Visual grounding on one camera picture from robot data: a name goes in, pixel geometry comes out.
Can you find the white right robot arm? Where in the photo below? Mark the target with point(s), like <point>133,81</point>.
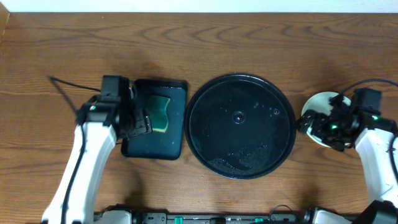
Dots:
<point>378,153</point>

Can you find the rectangular black tray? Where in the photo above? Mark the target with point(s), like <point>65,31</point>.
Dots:
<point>155,145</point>

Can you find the round black tray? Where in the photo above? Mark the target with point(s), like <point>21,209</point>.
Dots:
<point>240,126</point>

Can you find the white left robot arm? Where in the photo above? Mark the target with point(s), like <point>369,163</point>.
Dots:
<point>75,198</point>

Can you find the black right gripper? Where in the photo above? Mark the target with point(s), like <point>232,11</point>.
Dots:
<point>319,128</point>

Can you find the mint plate with curved mark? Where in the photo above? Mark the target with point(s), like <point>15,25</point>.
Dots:
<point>320,103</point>

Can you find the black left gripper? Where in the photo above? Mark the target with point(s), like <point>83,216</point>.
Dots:
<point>143,123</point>

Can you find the green yellow sponge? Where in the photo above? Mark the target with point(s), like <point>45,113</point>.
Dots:
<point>157,109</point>

